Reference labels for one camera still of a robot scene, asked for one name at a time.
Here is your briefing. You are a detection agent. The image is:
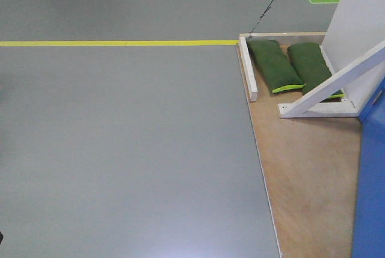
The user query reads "blue door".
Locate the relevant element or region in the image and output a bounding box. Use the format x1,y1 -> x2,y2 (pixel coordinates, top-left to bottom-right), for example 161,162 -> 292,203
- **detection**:
351,81 -> 384,257

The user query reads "far white edge batten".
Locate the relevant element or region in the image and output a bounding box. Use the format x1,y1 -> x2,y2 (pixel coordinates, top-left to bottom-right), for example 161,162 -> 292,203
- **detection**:
238,35 -> 258,102

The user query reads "left green sandbag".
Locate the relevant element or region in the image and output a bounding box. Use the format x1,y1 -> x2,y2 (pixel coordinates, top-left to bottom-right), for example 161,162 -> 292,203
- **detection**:
247,40 -> 306,94

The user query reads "green sandbag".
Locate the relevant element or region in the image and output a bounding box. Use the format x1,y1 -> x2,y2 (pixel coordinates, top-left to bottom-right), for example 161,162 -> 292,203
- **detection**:
287,43 -> 332,95
247,40 -> 306,94

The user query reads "far white wooden brace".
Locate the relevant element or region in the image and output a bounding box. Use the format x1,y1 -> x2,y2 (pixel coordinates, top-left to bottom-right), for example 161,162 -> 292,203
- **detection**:
278,41 -> 384,118

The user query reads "far white back batten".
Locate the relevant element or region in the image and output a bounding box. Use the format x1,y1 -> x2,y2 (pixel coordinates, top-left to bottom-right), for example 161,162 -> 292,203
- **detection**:
239,32 -> 326,45

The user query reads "right green sandbag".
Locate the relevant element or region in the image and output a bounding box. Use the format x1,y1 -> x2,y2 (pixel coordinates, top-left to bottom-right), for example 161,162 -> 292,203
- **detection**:
287,43 -> 332,95

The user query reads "plywood base platform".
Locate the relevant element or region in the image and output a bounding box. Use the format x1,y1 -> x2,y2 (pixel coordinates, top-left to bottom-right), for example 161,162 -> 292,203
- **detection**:
236,31 -> 363,258

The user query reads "far dark guy rope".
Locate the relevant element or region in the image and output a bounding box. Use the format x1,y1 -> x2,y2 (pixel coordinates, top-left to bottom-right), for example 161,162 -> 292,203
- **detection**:
247,0 -> 297,42

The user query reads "white wall panel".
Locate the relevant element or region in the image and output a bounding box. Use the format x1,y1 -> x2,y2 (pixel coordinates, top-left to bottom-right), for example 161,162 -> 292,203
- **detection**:
319,0 -> 385,109

